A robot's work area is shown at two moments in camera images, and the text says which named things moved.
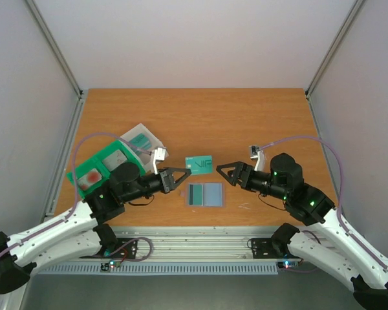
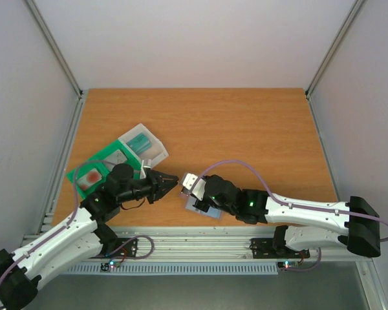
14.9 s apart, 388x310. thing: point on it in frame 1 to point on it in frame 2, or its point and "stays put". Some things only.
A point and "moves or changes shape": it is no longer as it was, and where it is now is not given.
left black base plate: [127, 251] stays put
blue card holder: [205, 195] moves or changes shape
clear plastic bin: [143, 142] stays put
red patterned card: [88, 179] stays put
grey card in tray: [114, 160] stays put
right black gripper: [244, 176] to [201, 201]
